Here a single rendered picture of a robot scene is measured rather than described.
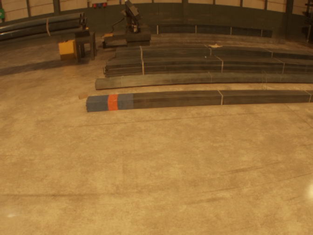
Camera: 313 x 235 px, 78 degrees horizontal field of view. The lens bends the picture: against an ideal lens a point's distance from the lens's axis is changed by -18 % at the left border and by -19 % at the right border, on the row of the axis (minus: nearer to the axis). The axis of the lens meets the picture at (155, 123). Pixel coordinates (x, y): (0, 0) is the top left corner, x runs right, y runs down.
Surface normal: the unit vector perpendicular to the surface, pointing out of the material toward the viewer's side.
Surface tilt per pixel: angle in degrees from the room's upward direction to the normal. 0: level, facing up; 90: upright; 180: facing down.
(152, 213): 0
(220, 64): 90
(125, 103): 90
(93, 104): 90
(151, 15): 90
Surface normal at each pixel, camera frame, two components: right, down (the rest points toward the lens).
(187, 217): -0.02, -0.86
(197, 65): 0.11, 0.50
